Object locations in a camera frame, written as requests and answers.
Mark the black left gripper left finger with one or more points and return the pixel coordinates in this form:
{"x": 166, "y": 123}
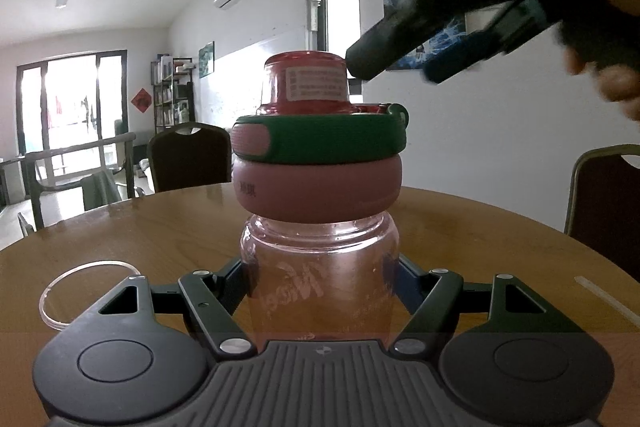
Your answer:
{"x": 206, "y": 301}

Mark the clear glass bowl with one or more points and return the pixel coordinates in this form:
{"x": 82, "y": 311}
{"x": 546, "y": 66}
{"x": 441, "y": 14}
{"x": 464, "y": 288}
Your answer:
{"x": 61, "y": 301}

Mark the person right hand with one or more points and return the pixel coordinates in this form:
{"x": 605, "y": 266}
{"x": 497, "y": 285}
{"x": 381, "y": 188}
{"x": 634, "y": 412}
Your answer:
{"x": 617, "y": 83}

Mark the wooden armchair with cloth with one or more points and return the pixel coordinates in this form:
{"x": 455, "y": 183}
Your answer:
{"x": 35, "y": 188}

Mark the gold framed chair right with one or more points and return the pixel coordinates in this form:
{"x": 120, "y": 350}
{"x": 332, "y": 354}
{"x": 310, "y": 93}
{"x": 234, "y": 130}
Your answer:
{"x": 603, "y": 205}

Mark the small framed wall picture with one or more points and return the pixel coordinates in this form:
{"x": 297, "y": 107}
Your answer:
{"x": 206, "y": 60}

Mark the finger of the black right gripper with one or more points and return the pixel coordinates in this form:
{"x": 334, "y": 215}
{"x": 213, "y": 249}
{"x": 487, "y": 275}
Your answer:
{"x": 515, "y": 24}
{"x": 396, "y": 35}

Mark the red diamond wall decoration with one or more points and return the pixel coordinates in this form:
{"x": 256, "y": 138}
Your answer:
{"x": 142, "y": 101}

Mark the dark banquet chair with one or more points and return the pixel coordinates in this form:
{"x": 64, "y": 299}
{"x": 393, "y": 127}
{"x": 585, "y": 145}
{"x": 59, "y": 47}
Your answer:
{"x": 190, "y": 155}

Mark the pink green bottle cap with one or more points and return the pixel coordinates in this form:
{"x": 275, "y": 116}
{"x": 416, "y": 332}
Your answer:
{"x": 310, "y": 155}

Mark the white strip on table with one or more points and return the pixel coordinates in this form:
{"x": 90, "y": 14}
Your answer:
{"x": 631, "y": 316}

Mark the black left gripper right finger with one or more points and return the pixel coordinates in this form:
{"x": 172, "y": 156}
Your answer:
{"x": 435, "y": 300}

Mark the clear pink water bottle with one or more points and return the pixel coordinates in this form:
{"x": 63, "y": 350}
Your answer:
{"x": 329, "y": 281}

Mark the dark bookshelf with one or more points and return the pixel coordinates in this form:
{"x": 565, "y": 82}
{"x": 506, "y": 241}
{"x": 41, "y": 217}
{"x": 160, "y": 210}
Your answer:
{"x": 173, "y": 96}

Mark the blue abstract poster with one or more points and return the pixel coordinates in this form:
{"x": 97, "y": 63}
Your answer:
{"x": 454, "y": 32}

